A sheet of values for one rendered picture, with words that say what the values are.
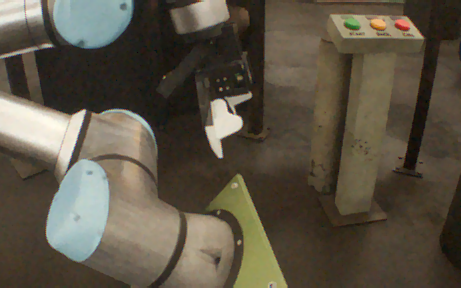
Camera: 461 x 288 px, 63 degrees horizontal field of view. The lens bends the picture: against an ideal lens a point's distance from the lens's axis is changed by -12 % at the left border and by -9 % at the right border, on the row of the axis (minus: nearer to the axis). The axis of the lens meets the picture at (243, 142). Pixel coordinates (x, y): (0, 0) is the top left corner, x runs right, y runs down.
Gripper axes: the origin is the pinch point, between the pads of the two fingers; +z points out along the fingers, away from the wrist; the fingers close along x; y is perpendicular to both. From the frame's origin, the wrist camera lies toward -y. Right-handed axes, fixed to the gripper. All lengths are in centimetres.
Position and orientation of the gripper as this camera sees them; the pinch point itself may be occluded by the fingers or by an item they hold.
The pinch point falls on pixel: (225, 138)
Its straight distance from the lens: 74.3
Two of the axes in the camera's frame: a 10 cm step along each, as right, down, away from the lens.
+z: 2.6, 8.6, 4.3
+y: 9.6, -1.6, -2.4
